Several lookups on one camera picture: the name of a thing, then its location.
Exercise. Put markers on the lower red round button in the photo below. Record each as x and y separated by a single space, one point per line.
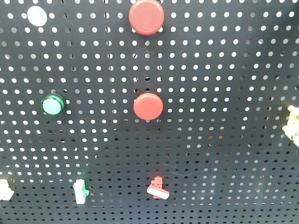
148 106

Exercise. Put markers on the upper silver round knob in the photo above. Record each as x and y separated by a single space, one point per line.
37 16

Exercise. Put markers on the black perforated pegboard panel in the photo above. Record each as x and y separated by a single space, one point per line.
102 125

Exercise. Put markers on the upper red round button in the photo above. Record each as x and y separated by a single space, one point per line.
146 17

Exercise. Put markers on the green base white knob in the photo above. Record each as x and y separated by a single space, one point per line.
80 191

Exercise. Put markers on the yellow toggle handle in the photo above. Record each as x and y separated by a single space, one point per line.
291 130

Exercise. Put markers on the red base white knob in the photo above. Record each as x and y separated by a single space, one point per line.
156 189

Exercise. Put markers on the red round button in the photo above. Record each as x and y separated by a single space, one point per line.
146 17
148 106

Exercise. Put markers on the yellow base white knob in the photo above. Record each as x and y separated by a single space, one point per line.
6 192

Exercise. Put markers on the green round push button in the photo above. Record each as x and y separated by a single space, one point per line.
53 104

